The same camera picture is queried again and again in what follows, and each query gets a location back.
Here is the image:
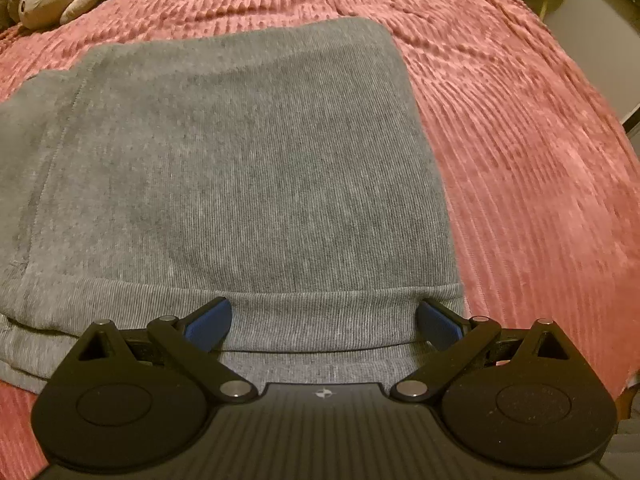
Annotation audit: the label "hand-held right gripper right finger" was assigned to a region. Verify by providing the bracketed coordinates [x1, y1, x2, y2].
[389, 298, 575, 402]

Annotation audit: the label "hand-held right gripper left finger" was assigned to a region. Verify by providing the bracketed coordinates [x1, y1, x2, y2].
[74, 296, 257, 401]

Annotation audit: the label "grey pants with white drawstring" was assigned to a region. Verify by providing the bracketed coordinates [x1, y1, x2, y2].
[0, 16, 467, 395]

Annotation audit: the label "pink ribbed blanket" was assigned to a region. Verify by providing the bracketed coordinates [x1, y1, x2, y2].
[0, 0, 640, 466]

